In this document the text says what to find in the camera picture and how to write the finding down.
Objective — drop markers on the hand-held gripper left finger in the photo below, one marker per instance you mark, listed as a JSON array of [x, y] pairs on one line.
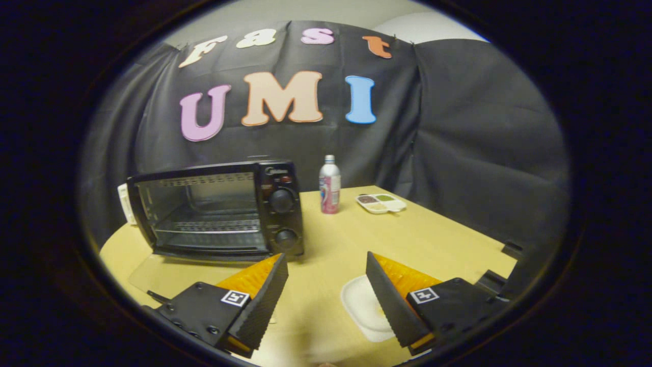
[[265, 300]]

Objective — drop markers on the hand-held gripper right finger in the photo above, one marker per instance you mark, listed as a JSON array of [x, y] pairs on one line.
[[389, 298]]

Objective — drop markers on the black toaster oven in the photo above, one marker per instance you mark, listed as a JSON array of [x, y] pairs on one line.
[[280, 224]]

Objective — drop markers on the white plate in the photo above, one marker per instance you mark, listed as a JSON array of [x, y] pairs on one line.
[[359, 300]]

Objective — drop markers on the white divided seasoning tray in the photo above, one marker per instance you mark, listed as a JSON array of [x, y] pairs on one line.
[[381, 204]]

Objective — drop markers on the black table clamp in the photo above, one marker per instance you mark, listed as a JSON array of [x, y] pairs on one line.
[[493, 281], [513, 250]]

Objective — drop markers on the silver pink drink bottle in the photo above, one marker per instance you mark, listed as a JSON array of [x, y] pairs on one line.
[[330, 191]]

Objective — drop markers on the white box appliance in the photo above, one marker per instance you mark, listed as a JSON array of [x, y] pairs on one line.
[[125, 204]]

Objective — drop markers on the black backdrop cloth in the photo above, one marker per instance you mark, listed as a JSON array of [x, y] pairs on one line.
[[458, 127]]

